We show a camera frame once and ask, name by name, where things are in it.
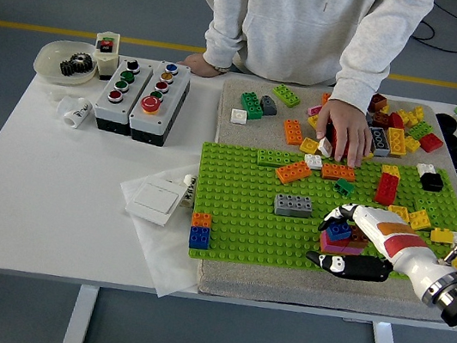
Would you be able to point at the person's right hand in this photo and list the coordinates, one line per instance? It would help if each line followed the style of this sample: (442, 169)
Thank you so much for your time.
(197, 64)

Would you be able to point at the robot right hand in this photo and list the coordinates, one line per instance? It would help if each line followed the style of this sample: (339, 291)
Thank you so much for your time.
(399, 246)

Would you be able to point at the blue square brick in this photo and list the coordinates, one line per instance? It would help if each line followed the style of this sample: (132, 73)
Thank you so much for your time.
(199, 237)
(338, 231)

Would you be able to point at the person's left forearm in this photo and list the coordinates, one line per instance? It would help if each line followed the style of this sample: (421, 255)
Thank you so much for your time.
(362, 79)

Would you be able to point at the person's right forearm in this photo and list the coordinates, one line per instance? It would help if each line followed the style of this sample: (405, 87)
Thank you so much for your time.
(226, 36)

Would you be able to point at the yellow flat square brick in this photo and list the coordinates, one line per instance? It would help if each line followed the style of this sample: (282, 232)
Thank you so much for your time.
(399, 211)

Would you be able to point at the brown square brick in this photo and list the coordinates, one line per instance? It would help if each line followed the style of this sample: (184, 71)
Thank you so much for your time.
(360, 237)
(377, 103)

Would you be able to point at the yellow notched brick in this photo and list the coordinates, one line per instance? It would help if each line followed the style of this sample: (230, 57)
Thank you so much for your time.
(442, 236)

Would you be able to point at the lime green brick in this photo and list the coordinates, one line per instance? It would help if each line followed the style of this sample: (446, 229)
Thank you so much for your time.
(425, 205)

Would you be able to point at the red square brick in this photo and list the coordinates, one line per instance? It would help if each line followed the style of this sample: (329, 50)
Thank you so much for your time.
(345, 243)

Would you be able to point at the red eight-stud brick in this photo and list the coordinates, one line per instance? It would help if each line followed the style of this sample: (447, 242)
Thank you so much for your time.
(386, 189)

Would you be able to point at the pink long brick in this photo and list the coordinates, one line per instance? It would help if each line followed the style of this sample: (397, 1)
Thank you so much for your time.
(338, 249)

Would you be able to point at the green eight-stud brick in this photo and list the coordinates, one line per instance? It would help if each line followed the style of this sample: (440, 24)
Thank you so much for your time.
(251, 105)

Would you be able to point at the black square brick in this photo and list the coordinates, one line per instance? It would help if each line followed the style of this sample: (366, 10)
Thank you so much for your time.
(431, 182)

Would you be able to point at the small dark green brick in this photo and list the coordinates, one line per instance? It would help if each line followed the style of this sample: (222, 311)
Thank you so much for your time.
(344, 187)

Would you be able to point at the grey sloped brick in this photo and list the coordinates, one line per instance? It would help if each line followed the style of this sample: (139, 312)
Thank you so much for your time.
(268, 105)

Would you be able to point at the lime eight-stud brick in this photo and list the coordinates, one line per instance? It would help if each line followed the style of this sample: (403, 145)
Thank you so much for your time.
(286, 95)

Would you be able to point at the orange eight-stud brick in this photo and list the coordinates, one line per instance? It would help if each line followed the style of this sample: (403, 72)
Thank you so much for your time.
(293, 131)
(293, 172)
(338, 172)

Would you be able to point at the yellow eight-stud brick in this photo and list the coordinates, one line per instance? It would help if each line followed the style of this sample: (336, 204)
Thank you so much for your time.
(396, 141)

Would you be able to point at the grey eight-stud brick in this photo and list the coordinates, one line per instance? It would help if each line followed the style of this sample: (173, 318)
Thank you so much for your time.
(293, 204)

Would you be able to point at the lime six-stud brick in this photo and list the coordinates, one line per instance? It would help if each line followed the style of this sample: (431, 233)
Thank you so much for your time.
(420, 130)

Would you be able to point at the green long brick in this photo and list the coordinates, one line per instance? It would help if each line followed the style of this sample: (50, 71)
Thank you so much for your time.
(274, 158)

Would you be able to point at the white sloped brick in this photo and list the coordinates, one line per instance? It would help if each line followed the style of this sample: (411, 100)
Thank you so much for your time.
(325, 147)

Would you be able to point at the pink small brick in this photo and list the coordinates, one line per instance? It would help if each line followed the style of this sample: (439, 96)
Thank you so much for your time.
(314, 110)

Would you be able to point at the red sloped brick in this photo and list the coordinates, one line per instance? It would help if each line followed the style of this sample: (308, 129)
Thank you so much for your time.
(396, 121)

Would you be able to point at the dark brown brick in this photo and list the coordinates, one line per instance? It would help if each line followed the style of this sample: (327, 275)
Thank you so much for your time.
(381, 119)

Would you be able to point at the orange six-stud brick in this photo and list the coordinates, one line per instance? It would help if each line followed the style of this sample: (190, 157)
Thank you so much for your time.
(325, 98)

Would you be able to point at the small yellow brick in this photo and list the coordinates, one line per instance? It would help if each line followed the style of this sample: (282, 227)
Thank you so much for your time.
(418, 112)

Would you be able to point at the orange square brick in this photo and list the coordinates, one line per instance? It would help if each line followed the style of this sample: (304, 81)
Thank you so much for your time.
(201, 219)

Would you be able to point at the green studded baseplate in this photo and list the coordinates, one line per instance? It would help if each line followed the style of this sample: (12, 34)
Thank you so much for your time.
(244, 235)

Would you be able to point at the grey emergency-stop control box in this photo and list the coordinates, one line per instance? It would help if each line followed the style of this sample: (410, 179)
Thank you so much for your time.
(157, 112)

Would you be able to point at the grey four-button control box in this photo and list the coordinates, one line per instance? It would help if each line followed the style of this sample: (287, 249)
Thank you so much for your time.
(120, 98)

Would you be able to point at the grey-brown mat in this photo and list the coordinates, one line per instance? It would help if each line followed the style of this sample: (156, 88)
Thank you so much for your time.
(322, 291)

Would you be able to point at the person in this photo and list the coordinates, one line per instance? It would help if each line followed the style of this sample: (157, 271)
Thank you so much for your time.
(291, 25)

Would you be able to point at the black metal gear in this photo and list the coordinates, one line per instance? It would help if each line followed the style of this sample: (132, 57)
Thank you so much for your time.
(81, 61)
(66, 68)

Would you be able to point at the white tube with writing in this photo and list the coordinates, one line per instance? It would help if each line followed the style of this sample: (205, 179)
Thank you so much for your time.
(189, 189)

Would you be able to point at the white pipe tee fitting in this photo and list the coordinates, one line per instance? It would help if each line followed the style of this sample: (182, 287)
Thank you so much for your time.
(75, 111)

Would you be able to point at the white plastic bowl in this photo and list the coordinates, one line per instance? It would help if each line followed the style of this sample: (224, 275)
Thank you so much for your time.
(50, 60)

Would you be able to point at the white paper sheet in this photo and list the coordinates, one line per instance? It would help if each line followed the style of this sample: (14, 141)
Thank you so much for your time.
(171, 258)

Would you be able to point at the cream red-green switch box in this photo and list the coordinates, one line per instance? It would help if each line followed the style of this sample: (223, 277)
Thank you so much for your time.
(105, 57)

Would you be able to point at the white wall switch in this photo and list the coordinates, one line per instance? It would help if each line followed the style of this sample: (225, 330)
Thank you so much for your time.
(154, 201)

